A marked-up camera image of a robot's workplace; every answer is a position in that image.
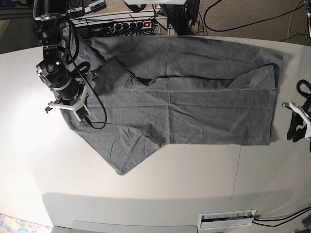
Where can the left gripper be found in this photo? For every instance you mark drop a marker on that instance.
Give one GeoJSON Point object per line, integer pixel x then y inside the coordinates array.
{"type": "Point", "coordinates": [307, 114]}

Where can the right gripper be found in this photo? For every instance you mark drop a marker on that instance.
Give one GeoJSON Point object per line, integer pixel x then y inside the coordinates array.
{"type": "Point", "coordinates": [71, 93]}

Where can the grey T-shirt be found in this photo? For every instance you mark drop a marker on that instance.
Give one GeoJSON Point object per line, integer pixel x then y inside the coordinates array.
{"type": "Point", "coordinates": [156, 91]}

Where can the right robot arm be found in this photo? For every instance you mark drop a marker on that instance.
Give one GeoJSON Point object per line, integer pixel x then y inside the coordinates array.
{"type": "Point", "coordinates": [67, 58]}

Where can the black power strip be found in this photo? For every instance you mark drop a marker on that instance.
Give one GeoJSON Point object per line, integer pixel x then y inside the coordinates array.
{"type": "Point", "coordinates": [121, 29]}

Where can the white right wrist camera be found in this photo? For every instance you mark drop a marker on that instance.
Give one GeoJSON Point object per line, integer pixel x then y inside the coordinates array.
{"type": "Point", "coordinates": [82, 113]}

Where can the white cable grommet tray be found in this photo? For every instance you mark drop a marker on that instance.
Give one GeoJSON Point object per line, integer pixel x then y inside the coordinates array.
{"type": "Point", "coordinates": [226, 220]}

